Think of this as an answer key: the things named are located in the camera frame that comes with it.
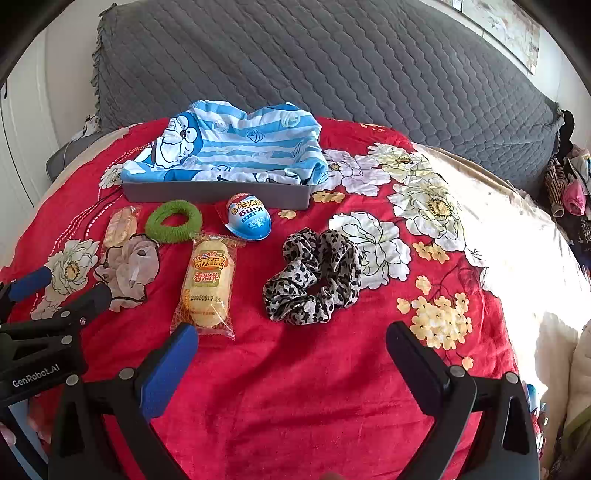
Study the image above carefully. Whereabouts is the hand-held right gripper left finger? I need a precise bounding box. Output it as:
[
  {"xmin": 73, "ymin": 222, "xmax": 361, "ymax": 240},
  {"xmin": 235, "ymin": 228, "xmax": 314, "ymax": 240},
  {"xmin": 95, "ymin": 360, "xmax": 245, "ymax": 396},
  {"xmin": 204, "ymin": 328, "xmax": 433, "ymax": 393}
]
[{"xmin": 48, "ymin": 323, "xmax": 199, "ymax": 480}]

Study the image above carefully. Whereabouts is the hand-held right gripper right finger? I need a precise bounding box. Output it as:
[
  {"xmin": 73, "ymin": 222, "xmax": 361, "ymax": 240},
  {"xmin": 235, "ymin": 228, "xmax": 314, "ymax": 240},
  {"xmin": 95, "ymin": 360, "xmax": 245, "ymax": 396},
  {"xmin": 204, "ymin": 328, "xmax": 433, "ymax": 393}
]
[{"xmin": 385, "ymin": 322, "xmax": 541, "ymax": 480}]

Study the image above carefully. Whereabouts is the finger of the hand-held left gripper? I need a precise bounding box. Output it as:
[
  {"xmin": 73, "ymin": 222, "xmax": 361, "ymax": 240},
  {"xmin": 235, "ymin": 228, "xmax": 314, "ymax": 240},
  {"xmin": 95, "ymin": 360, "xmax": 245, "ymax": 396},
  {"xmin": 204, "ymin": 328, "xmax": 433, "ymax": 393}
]
[
  {"xmin": 0, "ymin": 282, "xmax": 114, "ymax": 335},
  {"xmin": 0, "ymin": 266, "xmax": 53, "ymax": 319}
]

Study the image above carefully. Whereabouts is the beige organza scrunchie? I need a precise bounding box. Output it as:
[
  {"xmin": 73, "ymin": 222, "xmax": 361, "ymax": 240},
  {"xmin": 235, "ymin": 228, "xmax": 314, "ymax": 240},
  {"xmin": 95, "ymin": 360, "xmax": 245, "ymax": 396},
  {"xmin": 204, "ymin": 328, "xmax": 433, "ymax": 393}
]
[{"xmin": 93, "ymin": 233, "xmax": 161, "ymax": 312}]

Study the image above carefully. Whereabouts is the clear rice cracker packet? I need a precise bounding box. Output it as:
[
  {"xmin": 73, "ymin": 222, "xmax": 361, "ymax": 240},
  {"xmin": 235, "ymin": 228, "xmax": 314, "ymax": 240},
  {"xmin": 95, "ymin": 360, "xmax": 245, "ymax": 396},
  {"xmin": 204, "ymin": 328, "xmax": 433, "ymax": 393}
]
[{"xmin": 102, "ymin": 206, "xmax": 139, "ymax": 252}]

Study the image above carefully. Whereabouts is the yellow rice cracker packet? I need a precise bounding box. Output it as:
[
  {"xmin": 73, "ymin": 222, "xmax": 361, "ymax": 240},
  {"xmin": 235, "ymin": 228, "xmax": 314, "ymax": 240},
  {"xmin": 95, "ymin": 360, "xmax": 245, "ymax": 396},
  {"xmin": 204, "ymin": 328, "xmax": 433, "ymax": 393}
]
[{"xmin": 172, "ymin": 232, "xmax": 241, "ymax": 341}]

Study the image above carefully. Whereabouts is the green fuzzy hair tie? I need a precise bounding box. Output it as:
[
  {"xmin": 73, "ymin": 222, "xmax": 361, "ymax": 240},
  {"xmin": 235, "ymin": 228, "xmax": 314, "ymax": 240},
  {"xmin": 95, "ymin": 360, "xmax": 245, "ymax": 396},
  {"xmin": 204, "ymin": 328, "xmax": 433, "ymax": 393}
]
[{"xmin": 145, "ymin": 199, "xmax": 205, "ymax": 243}]

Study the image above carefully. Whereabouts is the leopard print scrunchie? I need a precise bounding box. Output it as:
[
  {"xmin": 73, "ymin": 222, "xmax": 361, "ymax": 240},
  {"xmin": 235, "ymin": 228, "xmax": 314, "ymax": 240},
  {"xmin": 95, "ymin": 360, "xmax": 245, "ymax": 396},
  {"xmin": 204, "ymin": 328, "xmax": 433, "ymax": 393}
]
[{"xmin": 262, "ymin": 227, "xmax": 363, "ymax": 325}]

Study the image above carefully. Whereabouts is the grey tray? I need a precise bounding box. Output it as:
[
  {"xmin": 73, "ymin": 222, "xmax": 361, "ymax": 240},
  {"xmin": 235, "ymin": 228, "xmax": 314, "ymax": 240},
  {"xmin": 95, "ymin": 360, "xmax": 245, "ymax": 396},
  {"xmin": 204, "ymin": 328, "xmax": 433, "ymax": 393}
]
[{"xmin": 121, "ymin": 180, "xmax": 312, "ymax": 210}]

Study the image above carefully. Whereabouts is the red blue egg toy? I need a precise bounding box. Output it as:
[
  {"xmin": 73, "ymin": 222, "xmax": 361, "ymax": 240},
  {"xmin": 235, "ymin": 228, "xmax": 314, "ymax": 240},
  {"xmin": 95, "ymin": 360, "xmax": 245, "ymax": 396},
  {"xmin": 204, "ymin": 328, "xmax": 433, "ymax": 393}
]
[{"xmin": 223, "ymin": 191, "xmax": 273, "ymax": 241}]

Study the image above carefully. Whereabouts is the blue striped cartoon cloth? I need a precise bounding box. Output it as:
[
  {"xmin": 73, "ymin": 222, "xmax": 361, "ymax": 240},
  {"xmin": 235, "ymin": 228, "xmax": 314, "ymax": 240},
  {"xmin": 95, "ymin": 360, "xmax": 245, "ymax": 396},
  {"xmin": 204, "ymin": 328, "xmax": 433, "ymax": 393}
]
[{"xmin": 121, "ymin": 99, "xmax": 329, "ymax": 185}]

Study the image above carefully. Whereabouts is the red floral blanket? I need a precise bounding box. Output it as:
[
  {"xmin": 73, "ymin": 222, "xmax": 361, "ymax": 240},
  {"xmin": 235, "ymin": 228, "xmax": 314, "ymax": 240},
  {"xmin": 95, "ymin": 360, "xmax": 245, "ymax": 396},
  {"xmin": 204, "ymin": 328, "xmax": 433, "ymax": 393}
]
[{"xmin": 0, "ymin": 115, "xmax": 591, "ymax": 480}]

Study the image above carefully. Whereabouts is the grey pad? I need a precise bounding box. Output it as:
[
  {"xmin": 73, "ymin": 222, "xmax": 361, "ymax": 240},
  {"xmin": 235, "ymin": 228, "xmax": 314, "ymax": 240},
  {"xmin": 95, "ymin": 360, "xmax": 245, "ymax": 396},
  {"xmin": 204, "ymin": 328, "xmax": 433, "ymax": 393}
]
[{"xmin": 46, "ymin": 143, "xmax": 88, "ymax": 181}]

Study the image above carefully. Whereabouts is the pile of clothes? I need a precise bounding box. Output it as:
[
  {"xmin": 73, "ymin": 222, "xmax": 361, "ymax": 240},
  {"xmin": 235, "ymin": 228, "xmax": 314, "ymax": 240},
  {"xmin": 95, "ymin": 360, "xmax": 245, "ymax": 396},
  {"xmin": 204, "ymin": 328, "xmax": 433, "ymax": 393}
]
[{"xmin": 542, "ymin": 111, "xmax": 591, "ymax": 278}]

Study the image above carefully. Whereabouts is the grey quilted sofa cover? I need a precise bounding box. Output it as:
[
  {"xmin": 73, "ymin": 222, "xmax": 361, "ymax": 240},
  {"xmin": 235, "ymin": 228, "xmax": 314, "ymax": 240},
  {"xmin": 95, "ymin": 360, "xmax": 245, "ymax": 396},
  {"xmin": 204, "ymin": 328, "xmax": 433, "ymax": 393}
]
[{"xmin": 92, "ymin": 2, "xmax": 566, "ymax": 195}]

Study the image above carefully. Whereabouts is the white cable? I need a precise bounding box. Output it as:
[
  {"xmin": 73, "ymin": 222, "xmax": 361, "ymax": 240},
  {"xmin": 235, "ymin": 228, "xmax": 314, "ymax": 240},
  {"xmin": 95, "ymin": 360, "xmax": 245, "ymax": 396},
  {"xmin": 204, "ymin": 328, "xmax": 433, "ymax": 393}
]
[{"xmin": 65, "ymin": 131, "xmax": 93, "ymax": 162}]

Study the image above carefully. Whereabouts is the wall poster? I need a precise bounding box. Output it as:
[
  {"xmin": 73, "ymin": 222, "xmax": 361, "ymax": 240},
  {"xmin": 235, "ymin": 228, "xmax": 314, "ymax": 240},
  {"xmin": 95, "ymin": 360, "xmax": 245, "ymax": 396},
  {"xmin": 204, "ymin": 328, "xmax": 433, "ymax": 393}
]
[{"xmin": 455, "ymin": 0, "xmax": 541, "ymax": 75}]

